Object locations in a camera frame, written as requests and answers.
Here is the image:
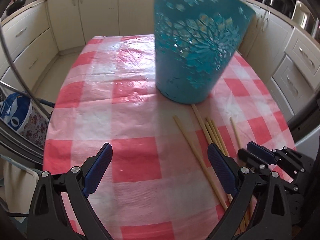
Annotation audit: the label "bunch of wooden chopsticks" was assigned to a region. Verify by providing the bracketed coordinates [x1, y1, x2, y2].
[173, 104, 252, 234]

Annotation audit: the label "single wooden chopstick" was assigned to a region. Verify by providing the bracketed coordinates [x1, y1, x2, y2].
[230, 117, 242, 149]

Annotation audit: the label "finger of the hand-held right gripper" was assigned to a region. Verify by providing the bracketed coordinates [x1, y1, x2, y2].
[237, 148, 270, 174]
[247, 141, 314, 179]

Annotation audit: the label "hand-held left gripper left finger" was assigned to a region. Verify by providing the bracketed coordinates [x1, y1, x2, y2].
[26, 142, 113, 240]

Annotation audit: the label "teal perforated metal bucket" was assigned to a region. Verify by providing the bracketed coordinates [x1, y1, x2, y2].
[152, 0, 256, 105]

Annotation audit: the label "blue white plastic bag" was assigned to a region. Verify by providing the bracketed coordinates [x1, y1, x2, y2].
[0, 92, 33, 133]

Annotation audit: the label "white electric thermos pot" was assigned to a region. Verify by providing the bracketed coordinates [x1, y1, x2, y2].
[291, 0, 310, 29]

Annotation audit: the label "white base cabinets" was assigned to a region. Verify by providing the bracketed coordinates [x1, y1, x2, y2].
[0, 0, 293, 80]

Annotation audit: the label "red checkered plastic tablecloth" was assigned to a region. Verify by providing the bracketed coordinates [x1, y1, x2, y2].
[42, 34, 297, 240]

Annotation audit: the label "floral waste bin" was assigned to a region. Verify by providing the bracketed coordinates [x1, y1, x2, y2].
[21, 104, 52, 154]

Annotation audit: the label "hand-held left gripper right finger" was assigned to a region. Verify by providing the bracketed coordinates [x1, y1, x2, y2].
[207, 143, 293, 240]

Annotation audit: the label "black kettle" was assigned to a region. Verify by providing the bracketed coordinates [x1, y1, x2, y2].
[269, 0, 295, 14]

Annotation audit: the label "white drawer unit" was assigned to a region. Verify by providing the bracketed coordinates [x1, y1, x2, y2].
[265, 26, 320, 120]

